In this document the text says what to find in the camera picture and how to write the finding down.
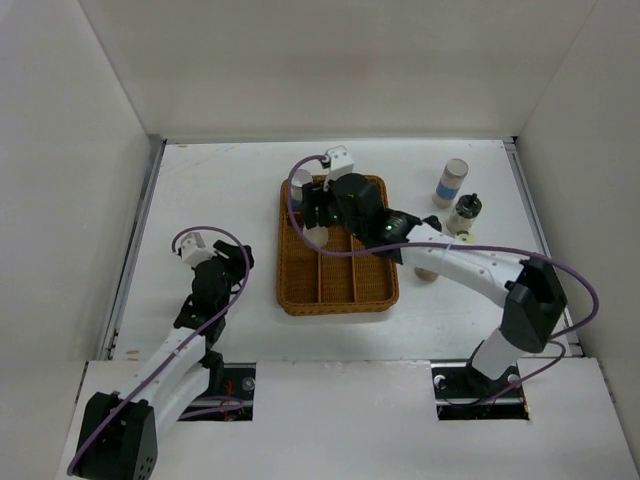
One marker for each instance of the blue-label silver-lid shaker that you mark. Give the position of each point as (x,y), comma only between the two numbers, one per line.
(300,178)

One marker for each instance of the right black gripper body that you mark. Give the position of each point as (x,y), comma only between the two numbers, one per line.
(331,210)

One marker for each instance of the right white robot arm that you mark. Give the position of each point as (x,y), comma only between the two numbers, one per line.
(528,291)

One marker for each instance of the brown wicker divided tray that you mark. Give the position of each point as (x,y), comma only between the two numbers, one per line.
(310,284)

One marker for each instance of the black-lid glass jar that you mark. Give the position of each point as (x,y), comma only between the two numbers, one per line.
(318,236)

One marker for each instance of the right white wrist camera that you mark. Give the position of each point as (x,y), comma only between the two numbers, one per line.
(337,162)

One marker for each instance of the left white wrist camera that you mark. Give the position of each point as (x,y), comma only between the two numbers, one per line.
(193,250)

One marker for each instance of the blue-label beige-lid shaker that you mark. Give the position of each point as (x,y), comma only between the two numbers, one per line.
(450,182)

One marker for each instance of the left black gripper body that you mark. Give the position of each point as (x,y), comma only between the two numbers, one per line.
(234,268)

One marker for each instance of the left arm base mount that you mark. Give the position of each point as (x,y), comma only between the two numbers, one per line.
(230,394)

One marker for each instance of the pink-lid condiment bottle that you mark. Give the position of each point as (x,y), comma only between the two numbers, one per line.
(425,275)

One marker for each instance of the yellow-lid condiment bottle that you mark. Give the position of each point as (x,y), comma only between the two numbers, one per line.
(464,236)

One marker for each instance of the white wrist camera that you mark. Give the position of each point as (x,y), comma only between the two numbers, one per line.
(193,250)
(337,162)

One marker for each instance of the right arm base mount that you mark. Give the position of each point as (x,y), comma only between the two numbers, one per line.
(462,395)

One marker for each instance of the black-knob glass grinder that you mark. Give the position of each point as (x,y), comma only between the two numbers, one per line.
(464,214)

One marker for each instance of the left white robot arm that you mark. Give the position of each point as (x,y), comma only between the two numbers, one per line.
(120,430)

